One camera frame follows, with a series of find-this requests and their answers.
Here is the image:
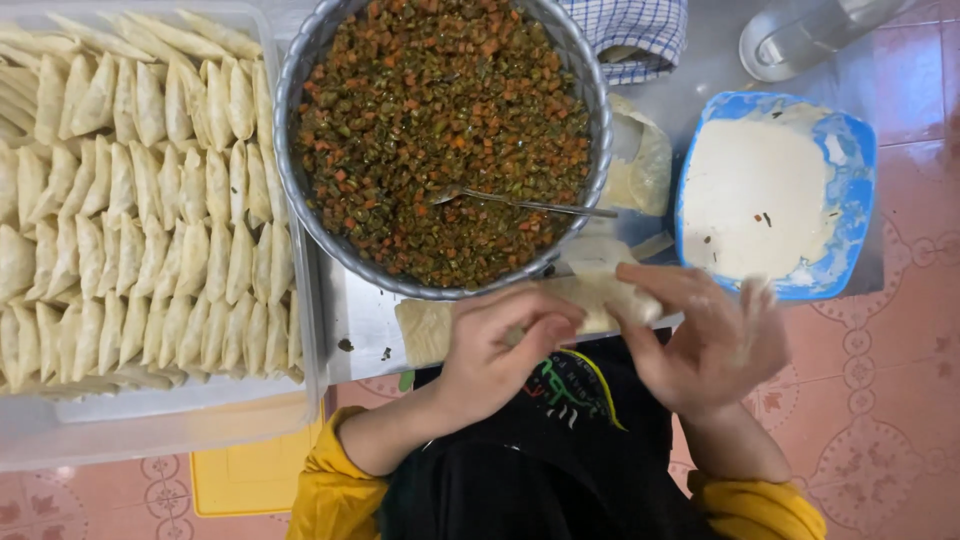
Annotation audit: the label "rows of folded samosas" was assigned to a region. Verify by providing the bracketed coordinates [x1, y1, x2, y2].
[0, 9, 306, 399]

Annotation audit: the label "blue plastic bowl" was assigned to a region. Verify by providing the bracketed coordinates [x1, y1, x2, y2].
[674, 90, 879, 302]

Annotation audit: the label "white flour paste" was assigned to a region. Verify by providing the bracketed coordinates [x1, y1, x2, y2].
[681, 111, 843, 284]

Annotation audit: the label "blue checkered cloth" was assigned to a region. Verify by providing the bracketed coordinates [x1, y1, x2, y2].
[558, 0, 689, 86]

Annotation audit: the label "clear glass jug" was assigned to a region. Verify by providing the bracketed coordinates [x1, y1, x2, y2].
[738, 0, 913, 84]

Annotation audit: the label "stack of round pastry sheets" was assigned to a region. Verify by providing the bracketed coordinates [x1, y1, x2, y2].
[598, 93, 675, 219]

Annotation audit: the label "yellow plastic board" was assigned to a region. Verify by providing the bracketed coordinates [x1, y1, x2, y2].
[189, 403, 326, 519]

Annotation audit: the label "round metal bowl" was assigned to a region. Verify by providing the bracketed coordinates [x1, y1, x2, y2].
[272, 0, 615, 302]

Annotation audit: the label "person's black and yellow shirt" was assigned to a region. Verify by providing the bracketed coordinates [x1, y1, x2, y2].
[285, 336, 828, 540]

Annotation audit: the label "clear plastic storage container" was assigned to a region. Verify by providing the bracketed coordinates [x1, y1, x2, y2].
[0, 0, 330, 474]

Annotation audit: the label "person's left hand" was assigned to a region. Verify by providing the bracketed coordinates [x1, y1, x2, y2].
[431, 283, 588, 434]

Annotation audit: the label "chopped vegetable filling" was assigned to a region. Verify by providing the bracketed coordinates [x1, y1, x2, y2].
[292, 0, 594, 291]

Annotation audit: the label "metal spoon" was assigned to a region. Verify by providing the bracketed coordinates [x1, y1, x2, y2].
[431, 183, 620, 220]

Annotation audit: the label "small pastry scrap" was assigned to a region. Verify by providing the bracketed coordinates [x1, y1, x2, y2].
[630, 231, 677, 262]

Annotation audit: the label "person's right hand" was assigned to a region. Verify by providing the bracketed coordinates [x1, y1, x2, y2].
[606, 261, 792, 422]

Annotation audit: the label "pale pastry strip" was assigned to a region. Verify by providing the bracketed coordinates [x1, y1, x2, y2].
[394, 258, 666, 369]

